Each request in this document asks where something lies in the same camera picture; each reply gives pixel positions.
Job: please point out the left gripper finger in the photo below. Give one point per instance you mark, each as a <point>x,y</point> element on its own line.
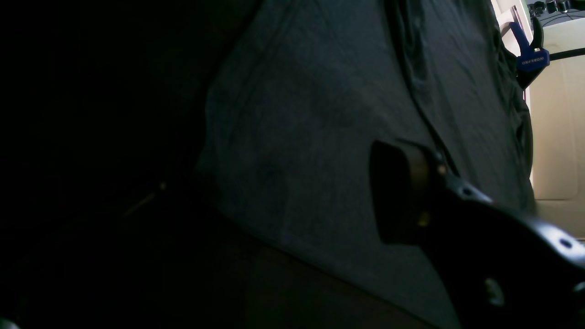
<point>502,268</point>

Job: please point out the dark grey T-shirt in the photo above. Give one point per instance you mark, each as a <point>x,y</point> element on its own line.
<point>311,84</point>

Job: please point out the white bin right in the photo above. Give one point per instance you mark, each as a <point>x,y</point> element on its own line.
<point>556,104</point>

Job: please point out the black table cloth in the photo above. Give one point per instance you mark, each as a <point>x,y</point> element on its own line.
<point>102,225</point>

